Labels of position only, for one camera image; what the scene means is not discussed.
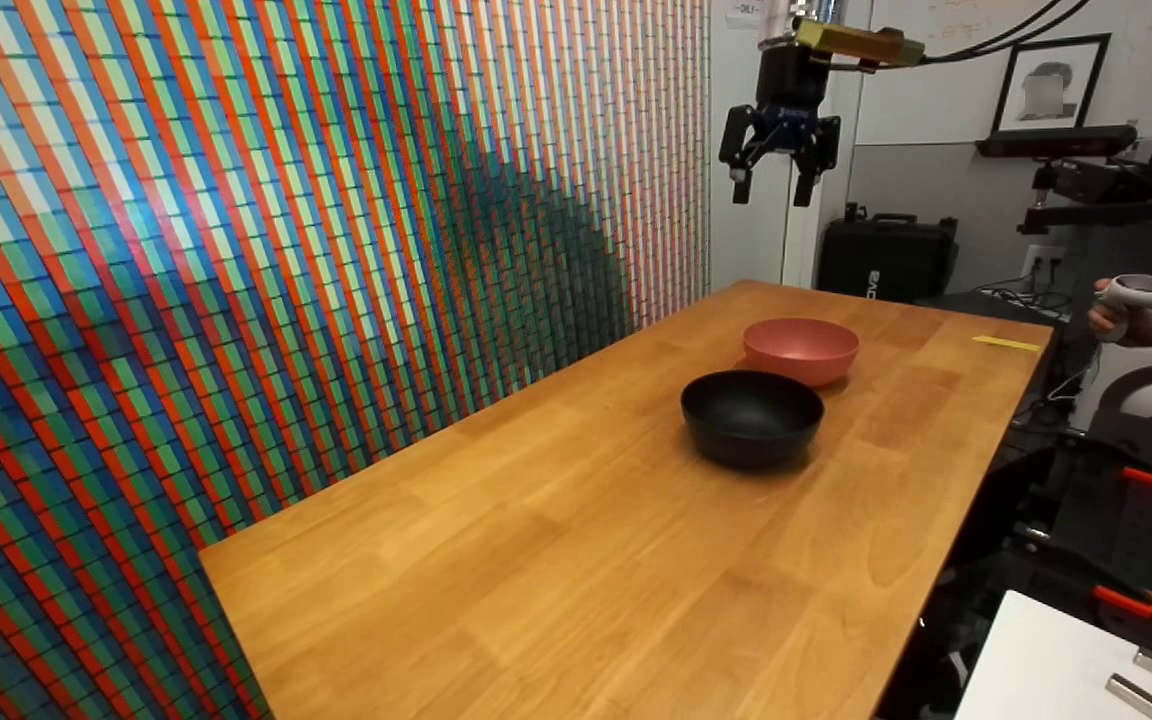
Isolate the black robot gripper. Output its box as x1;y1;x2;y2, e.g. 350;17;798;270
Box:
716;33;847;213

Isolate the peach bowl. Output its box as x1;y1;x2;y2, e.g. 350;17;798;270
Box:
739;317;862;392

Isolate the black bowl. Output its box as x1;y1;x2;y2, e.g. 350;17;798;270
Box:
676;370;827;475

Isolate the person's hand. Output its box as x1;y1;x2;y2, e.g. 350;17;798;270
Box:
1082;302;1152;349

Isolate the black equipment case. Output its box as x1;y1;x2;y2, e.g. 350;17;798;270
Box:
814;200;964;308

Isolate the framed portrait picture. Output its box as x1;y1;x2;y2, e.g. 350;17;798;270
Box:
991;33;1117;142

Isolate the white VR controller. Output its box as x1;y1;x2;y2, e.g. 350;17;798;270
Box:
1092;270;1152;320

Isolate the white chair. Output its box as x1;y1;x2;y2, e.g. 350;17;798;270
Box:
1067;341;1152;442

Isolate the colourful patterned backdrop panel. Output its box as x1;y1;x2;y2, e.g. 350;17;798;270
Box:
0;0;716;720

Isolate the white box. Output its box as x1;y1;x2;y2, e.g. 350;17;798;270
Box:
952;589;1152;720

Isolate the yellow wrist camera mount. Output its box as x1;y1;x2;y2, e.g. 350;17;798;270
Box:
787;17;927;72

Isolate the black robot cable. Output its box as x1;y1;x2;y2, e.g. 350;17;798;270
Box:
915;0;1096;70

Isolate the dark wall shelf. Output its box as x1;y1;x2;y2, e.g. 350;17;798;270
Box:
973;121;1139;163

